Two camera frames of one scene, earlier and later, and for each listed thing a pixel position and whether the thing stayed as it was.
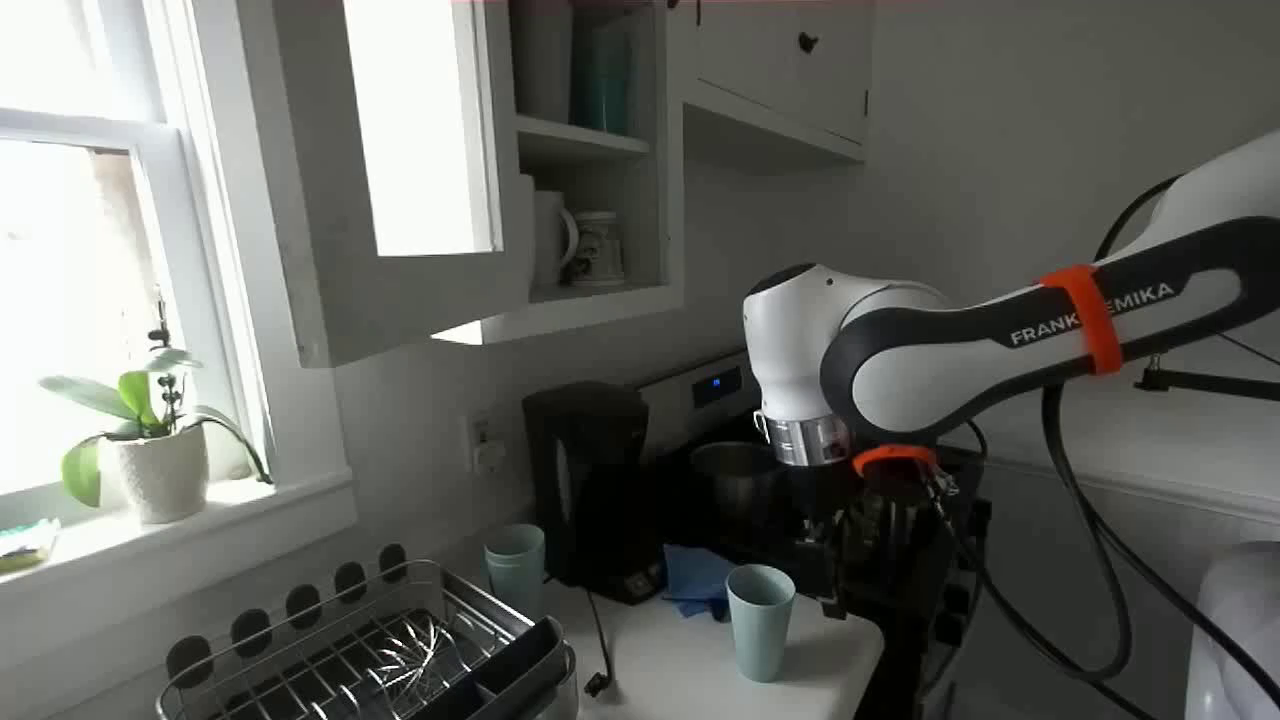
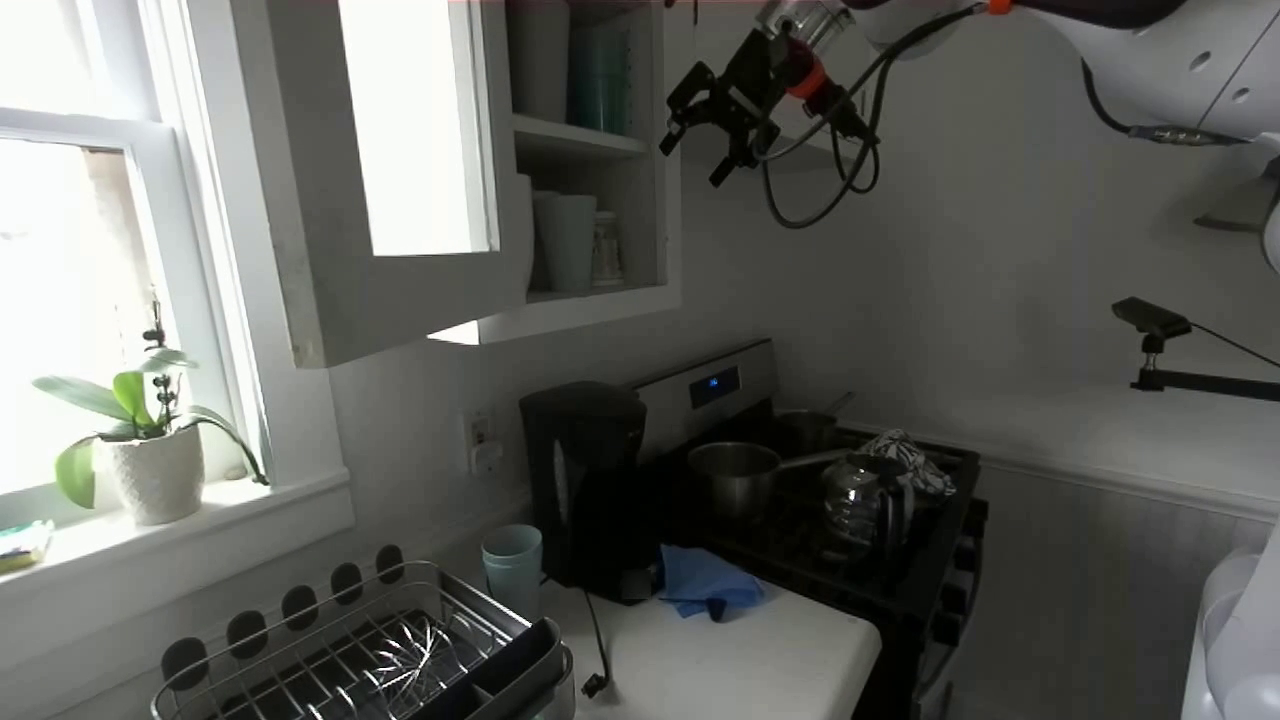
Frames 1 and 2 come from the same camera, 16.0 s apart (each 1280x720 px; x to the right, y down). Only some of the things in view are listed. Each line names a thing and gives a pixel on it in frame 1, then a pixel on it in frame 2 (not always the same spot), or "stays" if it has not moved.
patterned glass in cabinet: (597, 250) stays
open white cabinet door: (397, 165) stays
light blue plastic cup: (760, 600) → (567, 237)
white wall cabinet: (594, 179) stays
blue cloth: (698, 582) stays
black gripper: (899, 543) → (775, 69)
